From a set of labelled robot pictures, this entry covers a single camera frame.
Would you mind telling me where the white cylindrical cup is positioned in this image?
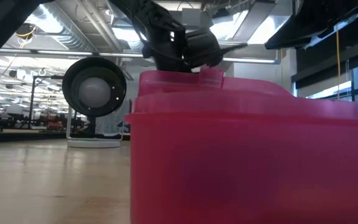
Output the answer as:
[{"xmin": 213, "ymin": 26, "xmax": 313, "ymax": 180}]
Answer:
[{"xmin": 61, "ymin": 56, "xmax": 128, "ymax": 149}]

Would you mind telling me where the yellow hanging cable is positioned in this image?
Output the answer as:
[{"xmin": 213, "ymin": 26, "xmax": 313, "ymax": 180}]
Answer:
[{"xmin": 335, "ymin": 29, "xmax": 341, "ymax": 101}]

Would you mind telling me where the black metal table frame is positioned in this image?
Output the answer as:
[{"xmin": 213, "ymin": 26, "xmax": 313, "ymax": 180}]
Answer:
[{"xmin": 0, "ymin": 129, "xmax": 132, "ymax": 143}]

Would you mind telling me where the black background rig stand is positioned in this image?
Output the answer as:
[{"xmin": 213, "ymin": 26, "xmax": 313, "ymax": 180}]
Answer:
[{"xmin": 27, "ymin": 74, "xmax": 65, "ymax": 130}]

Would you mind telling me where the pink plastic supply box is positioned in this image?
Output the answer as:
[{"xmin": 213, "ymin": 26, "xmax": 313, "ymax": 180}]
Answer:
[{"xmin": 124, "ymin": 68, "xmax": 358, "ymax": 224}]

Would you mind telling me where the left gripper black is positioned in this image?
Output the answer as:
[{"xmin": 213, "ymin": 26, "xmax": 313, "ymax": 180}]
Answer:
[{"xmin": 141, "ymin": 21, "xmax": 249, "ymax": 73}]

